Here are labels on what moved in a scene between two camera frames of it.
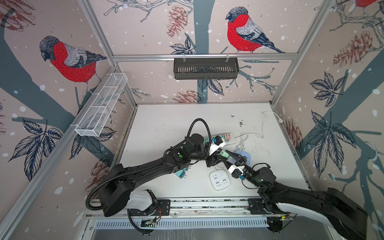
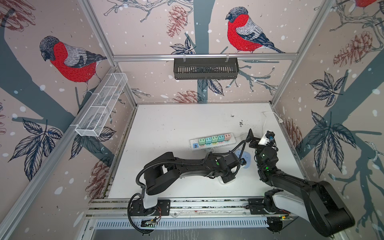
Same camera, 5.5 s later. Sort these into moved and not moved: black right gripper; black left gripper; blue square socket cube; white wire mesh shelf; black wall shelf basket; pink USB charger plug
Moved: black left gripper; black right gripper
Not moved: blue square socket cube; pink USB charger plug; white wire mesh shelf; black wall shelf basket
